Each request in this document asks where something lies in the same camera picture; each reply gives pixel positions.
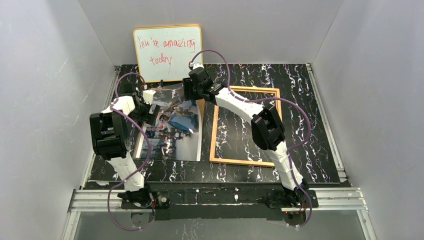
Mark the light wooden picture frame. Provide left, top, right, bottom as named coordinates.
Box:
left=209, top=105, right=275, bottom=168

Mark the aluminium front rail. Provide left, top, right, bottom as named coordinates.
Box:
left=68, top=186, right=368, bottom=212

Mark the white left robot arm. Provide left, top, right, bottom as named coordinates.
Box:
left=89, top=83, right=160, bottom=195

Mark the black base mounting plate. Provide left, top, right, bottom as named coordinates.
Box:
left=117, top=187, right=319, bottom=224

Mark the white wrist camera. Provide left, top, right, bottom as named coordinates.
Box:
left=142, top=89, right=156, bottom=105
left=189, top=62, right=204, bottom=70

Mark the orange rimmed whiteboard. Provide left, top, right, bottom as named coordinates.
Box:
left=133, top=24, right=203, bottom=83

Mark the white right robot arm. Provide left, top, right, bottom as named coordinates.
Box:
left=183, top=63, right=307, bottom=192

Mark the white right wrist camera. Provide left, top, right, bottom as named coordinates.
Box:
left=189, top=62, right=204, bottom=70

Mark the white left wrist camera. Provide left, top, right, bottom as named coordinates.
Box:
left=142, top=89, right=156, bottom=105

